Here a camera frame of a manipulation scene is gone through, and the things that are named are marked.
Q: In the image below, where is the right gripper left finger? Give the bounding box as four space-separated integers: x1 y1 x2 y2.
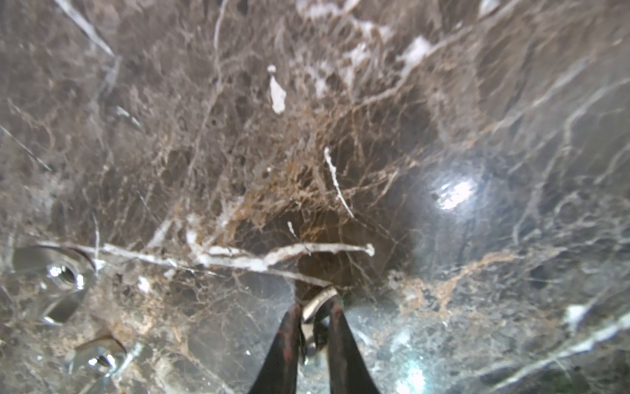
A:
249 304 302 394

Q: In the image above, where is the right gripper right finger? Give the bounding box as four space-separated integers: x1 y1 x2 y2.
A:
325 295 380 394

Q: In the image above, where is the silver wing nut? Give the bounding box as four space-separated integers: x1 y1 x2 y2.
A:
300 286 339 365
11 246 97 326
65 336 144 378

